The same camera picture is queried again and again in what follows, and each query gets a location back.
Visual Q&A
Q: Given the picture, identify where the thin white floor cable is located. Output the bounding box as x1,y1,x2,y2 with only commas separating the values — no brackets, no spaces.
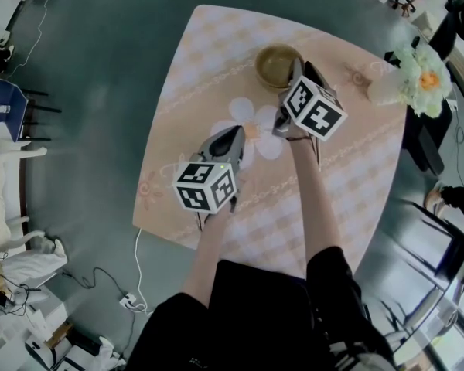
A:
7,0,60,79

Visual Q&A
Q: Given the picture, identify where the person's right forearm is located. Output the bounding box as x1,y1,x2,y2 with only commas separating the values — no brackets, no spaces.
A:
288,135,343,280

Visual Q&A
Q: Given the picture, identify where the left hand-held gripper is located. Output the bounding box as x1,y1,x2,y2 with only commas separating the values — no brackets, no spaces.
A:
172,126,247,216

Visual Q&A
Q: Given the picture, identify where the person's left forearm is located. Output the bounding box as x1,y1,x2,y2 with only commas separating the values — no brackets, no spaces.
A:
181,206,237,311

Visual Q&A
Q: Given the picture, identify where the black mesh office chair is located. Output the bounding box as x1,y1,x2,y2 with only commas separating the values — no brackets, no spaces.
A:
401,5,464,175

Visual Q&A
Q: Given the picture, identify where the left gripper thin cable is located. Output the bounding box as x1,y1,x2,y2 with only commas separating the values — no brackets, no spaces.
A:
195,211,212,232

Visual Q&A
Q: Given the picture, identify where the blue chair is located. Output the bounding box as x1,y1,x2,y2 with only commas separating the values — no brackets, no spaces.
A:
0,79,63,145

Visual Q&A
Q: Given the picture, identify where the white power strip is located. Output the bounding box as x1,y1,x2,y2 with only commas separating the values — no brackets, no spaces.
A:
118,291,138,310

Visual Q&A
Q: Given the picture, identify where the right gripper thin cable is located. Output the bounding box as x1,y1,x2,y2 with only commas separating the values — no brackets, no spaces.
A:
309,135,323,170

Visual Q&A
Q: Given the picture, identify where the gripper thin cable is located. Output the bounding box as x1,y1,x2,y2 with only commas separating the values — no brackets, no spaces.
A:
309,135,323,170
195,211,212,232

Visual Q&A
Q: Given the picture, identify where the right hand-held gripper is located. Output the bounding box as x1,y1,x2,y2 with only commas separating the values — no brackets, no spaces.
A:
272,59,349,143

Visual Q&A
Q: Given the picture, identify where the long white floor cable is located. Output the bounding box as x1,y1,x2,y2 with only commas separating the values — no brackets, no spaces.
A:
133,228,156,317

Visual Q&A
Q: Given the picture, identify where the person's black shirt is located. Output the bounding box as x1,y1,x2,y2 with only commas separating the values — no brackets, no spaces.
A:
125,245,395,371

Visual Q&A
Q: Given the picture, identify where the black metal frame rack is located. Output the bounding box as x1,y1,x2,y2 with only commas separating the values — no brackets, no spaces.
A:
378,197,464,332

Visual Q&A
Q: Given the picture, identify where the cream carved dressing table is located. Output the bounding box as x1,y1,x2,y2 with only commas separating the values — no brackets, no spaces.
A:
0,139,49,255

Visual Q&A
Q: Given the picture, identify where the white ceramic vase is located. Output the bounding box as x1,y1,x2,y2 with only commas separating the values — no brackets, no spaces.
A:
368,67,409,106

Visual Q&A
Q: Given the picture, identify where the black floor cable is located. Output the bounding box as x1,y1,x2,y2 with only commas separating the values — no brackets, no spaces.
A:
61,267,141,347

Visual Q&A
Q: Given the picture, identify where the table with pink tablecloth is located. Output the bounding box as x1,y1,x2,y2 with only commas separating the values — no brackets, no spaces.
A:
131,4,409,276

